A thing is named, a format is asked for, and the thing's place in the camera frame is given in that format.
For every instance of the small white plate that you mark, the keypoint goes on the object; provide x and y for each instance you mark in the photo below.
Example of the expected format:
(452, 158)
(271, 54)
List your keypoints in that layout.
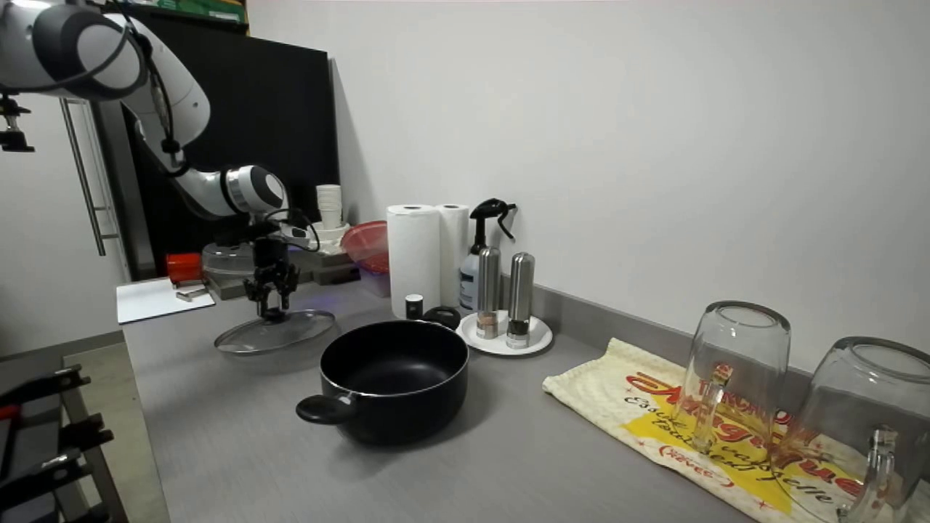
(539, 336)

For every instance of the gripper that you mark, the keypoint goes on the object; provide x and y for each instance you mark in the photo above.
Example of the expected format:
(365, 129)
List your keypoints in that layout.
(269, 251)

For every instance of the printed yellow dish towel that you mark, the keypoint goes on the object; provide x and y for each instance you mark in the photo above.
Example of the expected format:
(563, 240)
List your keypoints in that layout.
(617, 403)

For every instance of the black metal rack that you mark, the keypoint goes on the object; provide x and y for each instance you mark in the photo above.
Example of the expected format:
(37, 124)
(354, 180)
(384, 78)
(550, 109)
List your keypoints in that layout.
(51, 450)

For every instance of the small black white-capped bottle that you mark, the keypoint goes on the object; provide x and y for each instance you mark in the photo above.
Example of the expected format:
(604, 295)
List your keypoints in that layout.
(414, 307)

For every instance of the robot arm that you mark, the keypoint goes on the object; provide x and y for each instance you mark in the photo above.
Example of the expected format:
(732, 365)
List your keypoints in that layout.
(182, 102)

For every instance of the black tall panel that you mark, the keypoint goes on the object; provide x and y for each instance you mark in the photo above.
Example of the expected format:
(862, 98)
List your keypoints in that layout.
(290, 131)

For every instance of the red plastic bowl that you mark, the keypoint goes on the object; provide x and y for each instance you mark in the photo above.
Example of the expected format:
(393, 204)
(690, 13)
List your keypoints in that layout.
(367, 247)

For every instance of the grey flat blocks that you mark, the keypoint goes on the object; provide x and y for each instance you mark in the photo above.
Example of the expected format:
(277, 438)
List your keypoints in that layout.
(330, 272)

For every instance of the white paper towel roll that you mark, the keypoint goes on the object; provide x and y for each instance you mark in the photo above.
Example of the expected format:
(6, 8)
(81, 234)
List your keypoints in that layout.
(413, 261)
(455, 254)

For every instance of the stack of white cups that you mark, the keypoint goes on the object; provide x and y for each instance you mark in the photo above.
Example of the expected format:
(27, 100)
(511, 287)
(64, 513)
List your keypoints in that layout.
(329, 203)

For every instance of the black cooking pot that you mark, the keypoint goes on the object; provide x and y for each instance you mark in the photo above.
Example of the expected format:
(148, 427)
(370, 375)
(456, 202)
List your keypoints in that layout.
(407, 407)

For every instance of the steel salt grinder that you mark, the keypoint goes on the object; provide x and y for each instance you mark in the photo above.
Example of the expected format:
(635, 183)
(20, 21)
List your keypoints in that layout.
(488, 287)

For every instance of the glass pot lid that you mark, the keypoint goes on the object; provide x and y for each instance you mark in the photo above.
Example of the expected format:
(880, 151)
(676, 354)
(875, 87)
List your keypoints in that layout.
(276, 333)

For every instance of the camera on mount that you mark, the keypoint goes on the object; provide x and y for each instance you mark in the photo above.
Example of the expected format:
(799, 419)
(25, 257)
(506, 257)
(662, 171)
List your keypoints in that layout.
(13, 131)

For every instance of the steel pepper grinder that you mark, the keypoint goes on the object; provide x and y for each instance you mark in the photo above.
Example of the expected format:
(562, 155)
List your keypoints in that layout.
(520, 294)

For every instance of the white flat board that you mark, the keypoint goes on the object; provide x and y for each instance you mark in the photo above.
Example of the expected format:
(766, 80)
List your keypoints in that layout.
(156, 299)

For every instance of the clear glass dome cover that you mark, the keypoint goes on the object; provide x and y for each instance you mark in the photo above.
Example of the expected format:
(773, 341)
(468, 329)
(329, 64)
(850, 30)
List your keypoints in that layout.
(225, 260)

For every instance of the red cup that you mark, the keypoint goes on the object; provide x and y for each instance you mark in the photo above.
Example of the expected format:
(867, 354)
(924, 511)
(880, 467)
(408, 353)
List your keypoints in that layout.
(183, 266)

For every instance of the spray bottle with black trigger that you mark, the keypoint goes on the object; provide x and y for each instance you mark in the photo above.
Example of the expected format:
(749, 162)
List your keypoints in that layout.
(469, 280)

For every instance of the clear glass beer mug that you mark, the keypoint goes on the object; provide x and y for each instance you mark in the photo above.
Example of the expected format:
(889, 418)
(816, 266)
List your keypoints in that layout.
(741, 363)
(864, 428)

